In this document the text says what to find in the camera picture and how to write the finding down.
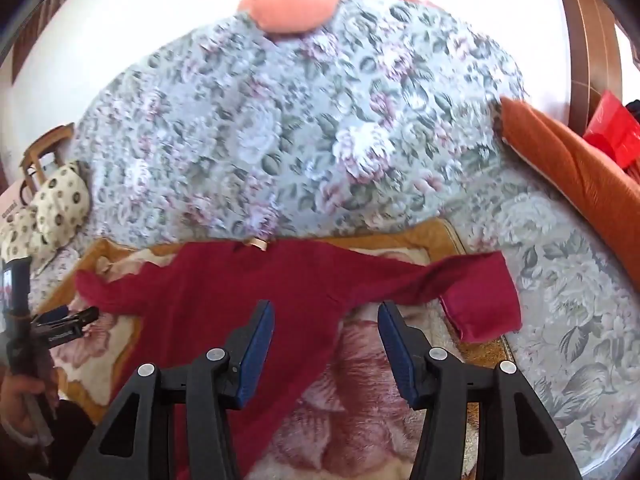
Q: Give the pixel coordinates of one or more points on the person's left forearm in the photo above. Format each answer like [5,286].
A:
[30,460]

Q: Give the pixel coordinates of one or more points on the dark red knit garment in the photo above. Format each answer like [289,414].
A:
[240,285]

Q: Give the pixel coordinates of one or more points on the wooden lattice window frame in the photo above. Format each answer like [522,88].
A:
[35,30]

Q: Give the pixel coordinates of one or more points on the grey floral bed sheet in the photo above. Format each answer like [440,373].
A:
[560,300]

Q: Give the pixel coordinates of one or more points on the cream spotted pillow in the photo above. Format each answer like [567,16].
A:
[62,200]
[17,232]

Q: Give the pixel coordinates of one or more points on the cardboard box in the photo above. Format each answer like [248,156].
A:
[15,200]

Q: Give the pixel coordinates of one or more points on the plush flower print blanket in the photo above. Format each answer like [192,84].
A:
[360,400]

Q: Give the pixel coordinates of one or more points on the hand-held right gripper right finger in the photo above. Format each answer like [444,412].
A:
[395,345]

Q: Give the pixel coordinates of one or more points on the wooden door frame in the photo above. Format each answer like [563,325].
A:
[587,35]

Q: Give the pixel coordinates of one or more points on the red plastic bag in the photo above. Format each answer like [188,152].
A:
[615,130]

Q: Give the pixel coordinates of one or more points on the person's left hand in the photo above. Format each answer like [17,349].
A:
[22,395]

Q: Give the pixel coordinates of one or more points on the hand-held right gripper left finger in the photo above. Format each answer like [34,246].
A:
[257,345]

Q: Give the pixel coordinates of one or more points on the grey floral quilt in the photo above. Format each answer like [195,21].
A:
[280,120]

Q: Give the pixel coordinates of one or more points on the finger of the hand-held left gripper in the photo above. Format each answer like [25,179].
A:
[85,317]
[62,311]

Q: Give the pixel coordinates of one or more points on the orange folded blanket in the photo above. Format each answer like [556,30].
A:
[570,170]

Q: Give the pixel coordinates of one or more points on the wooden chair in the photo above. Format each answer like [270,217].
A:
[45,147]

